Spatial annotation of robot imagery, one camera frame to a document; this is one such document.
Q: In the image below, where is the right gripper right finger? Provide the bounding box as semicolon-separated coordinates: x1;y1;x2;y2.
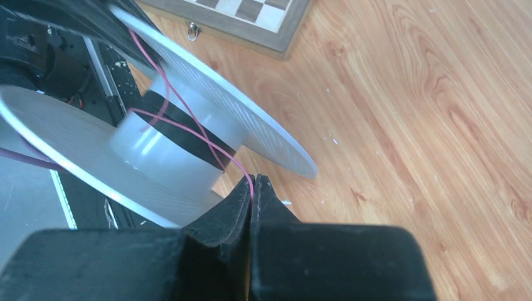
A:
250;175;437;300

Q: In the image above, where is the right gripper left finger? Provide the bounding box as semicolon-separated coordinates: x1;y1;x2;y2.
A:
1;179;253;300

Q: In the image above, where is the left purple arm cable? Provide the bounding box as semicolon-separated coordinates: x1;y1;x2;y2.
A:
0;141;63;174

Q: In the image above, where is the grey perforated cable spool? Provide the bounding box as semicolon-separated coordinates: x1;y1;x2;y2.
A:
1;6;318;228

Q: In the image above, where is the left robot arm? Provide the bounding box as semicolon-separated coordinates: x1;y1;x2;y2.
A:
1;1;159;120

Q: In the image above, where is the thin red wire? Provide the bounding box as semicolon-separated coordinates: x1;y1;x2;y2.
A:
127;29;255;200

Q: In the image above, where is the wooden chessboard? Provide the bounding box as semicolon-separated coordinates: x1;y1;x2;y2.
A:
138;0;313;60

